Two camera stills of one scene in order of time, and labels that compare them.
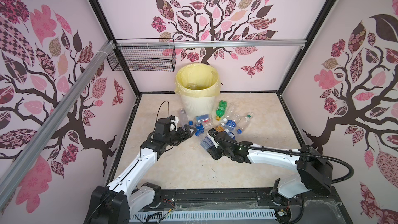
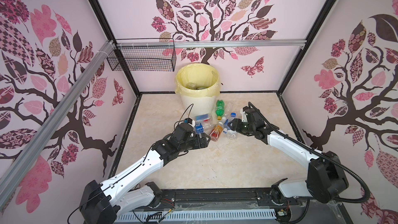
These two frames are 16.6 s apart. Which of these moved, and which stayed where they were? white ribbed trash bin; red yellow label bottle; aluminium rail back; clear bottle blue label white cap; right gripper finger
Moved: right gripper finger
Stayed: clear bottle blue label white cap; red yellow label bottle; white ribbed trash bin; aluminium rail back
